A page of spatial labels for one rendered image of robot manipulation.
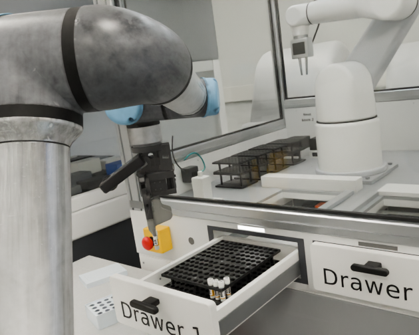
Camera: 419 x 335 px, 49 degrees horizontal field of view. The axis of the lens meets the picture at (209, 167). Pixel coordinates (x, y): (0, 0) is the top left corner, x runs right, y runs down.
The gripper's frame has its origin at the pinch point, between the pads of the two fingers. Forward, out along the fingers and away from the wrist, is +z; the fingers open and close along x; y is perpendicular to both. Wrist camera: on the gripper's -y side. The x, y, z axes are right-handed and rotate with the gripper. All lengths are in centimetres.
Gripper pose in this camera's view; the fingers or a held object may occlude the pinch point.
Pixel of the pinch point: (151, 230)
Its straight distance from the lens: 108.0
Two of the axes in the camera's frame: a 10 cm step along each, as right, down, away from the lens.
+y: 9.8, -1.5, 1.0
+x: -1.3, -1.7, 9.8
